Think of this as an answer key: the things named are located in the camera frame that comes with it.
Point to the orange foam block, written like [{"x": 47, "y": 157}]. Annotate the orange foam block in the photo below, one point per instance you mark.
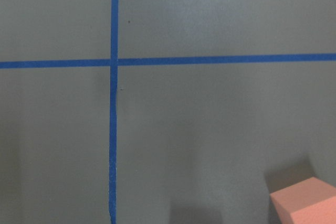
[{"x": 309, "y": 201}]

